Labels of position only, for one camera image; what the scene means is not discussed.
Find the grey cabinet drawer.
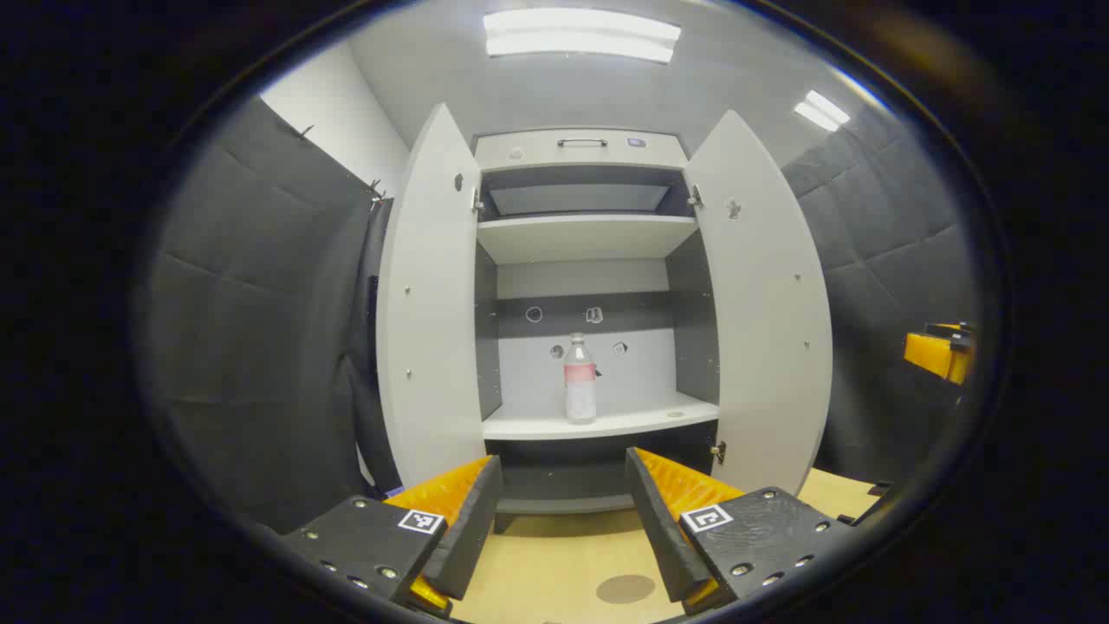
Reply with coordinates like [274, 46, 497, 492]
[474, 128, 690, 172]

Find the small ceiling light panel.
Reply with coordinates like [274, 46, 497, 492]
[794, 89, 852, 133]

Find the clear bottle with red label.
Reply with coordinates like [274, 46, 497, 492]
[565, 332, 599, 426]

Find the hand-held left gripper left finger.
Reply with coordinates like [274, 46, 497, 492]
[282, 455, 505, 618]

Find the round brown coaster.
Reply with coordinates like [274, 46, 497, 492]
[596, 574, 657, 606]

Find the grey cabinet door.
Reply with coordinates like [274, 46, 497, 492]
[375, 102, 488, 491]
[682, 109, 834, 497]

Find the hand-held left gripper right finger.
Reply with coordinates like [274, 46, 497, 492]
[624, 446, 863, 618]

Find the large ceiling light panel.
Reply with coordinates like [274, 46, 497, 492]
[483, 9, 683, 65]

